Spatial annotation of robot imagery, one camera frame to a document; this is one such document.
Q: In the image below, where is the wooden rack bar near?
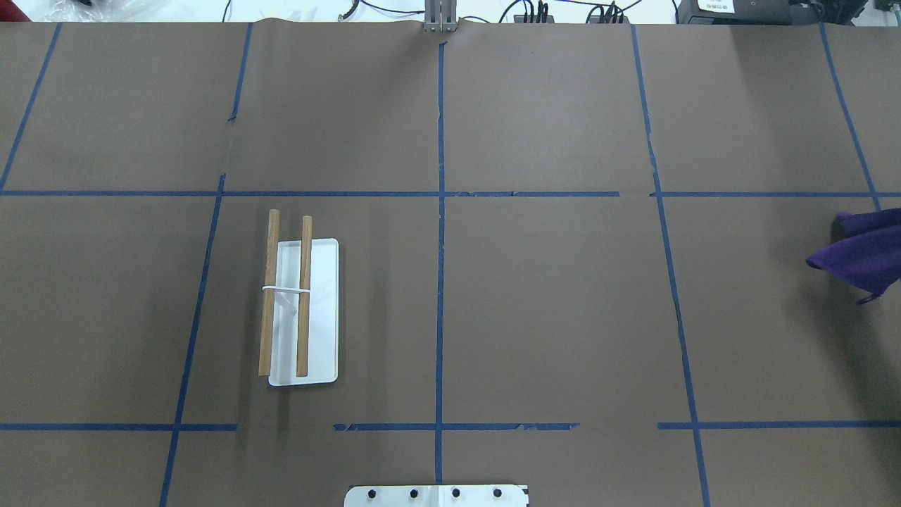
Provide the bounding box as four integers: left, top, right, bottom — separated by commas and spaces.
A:
296, 215, 313, 377

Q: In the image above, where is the white rack base tray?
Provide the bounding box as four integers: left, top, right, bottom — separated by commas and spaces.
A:
268, 239, 340, 387

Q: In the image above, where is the aluminium frame post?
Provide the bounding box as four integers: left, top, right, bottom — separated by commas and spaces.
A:
424, 0, 459, 33

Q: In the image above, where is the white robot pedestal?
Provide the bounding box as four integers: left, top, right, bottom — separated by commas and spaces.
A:
344, 484, 530, 506

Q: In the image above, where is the wooden rack bar far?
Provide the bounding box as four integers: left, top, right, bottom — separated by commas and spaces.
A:
258, 209, 281, 376

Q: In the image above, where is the wooden rack bar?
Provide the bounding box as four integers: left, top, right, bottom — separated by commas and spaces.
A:
296, 215, 313, 377
258, 209, 281, 376

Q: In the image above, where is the purple towel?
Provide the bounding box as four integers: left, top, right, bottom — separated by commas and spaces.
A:
807, 208, 900, 306

